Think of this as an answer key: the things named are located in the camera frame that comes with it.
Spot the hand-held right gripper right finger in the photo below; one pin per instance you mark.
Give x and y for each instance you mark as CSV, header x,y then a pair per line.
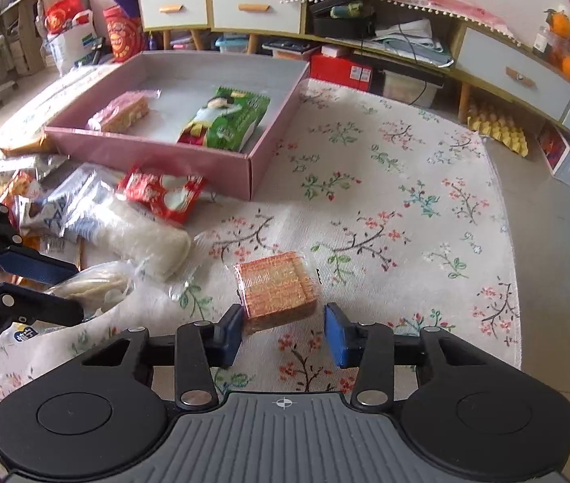
x,y
337,334

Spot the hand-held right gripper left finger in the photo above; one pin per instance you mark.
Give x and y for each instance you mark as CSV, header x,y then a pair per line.
x,y
232,334

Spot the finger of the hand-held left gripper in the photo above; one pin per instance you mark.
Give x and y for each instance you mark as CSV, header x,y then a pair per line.
x,y
33,266
38,309

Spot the silver snack packet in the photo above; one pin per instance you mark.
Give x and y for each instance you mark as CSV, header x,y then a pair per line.
x,y
43,216
38,163

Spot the orange wafer packet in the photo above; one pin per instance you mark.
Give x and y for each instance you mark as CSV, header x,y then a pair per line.
x,y
274,287

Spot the clear packet of white snacks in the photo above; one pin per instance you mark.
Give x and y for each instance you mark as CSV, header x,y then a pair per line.
x,y
98,287

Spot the clear rice cracker packet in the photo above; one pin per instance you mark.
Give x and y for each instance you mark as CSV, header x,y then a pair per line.
x,y
134,241

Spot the red snack packet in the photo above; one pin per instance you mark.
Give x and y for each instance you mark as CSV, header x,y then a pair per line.
x,y
161,193

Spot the pink cardboard box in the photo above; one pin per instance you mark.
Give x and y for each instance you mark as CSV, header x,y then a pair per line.
x,y
164,153

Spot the brown cone packet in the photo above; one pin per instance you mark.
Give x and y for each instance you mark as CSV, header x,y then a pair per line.
x,y
26,145

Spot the floral mat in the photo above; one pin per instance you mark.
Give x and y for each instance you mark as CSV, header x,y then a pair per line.
x,y
390,221

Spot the pink wafer packet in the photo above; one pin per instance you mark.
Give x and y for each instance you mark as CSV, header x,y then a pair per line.
x,y
121,110

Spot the green snack packet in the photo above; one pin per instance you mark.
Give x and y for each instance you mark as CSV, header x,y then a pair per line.
x,y
224,120

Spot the red and white shopping bag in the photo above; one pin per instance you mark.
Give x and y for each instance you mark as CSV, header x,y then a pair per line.
x,y
66,30

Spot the red gift bag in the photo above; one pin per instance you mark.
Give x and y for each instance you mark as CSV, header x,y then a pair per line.
x,y
123,35

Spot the clear plastic storage bin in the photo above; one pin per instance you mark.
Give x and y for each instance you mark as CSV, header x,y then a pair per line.
x,y
408,88

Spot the yellow egg tray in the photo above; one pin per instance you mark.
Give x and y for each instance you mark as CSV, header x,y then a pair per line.
x,y
498,128

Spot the red cardboard box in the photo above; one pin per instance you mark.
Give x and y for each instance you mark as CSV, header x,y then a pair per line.
x,y
340,70

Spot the pile of papers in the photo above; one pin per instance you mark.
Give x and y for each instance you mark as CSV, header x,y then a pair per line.
x,y
410,35

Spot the black case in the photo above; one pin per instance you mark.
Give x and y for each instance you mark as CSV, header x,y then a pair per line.
x,y
340,22

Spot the low wooden sideboard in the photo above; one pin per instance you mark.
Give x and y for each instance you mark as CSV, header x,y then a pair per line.
x,y
516,78

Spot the white drawer cabinet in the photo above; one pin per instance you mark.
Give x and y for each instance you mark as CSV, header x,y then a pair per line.
x,y
224,5

